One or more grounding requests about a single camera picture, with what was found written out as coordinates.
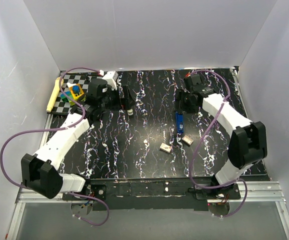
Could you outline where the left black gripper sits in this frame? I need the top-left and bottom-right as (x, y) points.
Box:
(99, 85), (136, 111)

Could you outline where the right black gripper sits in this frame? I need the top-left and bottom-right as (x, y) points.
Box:
(173, 88), (200, 114)

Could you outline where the white cream stapler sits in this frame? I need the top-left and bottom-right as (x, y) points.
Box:
(126, 108), (134, 116)

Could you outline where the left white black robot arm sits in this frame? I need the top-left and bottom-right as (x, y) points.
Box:
(21, 78), (135, 200)

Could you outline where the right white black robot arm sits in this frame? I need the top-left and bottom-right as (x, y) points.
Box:
(174, 70), (268, 199)

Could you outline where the staple box right one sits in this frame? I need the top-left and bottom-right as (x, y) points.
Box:
(181, 135), (193, 146)

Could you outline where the colourful toy block assembly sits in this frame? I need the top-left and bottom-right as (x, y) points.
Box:
(60, 83), (86, 106)

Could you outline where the staple box near centre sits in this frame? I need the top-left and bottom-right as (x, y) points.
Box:
(159, 143), (172, 154)

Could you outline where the black white checkerboard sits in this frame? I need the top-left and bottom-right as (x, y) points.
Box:
(47, 72), (102, 115)

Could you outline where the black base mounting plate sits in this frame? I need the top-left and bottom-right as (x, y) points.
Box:
(63, 177), (241, 211)

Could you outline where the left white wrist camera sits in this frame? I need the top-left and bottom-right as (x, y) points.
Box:
(102, 71), (119, 90)

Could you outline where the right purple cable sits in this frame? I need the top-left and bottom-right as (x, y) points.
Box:
(188, 69), (248, 217)

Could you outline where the purple cable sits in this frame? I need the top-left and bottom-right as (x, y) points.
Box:
(188, 69), (248, 217)
(0, 66), (110, 227)

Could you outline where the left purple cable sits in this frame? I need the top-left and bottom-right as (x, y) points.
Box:
(0, 66), (110, 227)

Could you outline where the aluminium frame rail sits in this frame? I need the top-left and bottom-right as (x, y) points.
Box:
(5, 182), (73, 240)

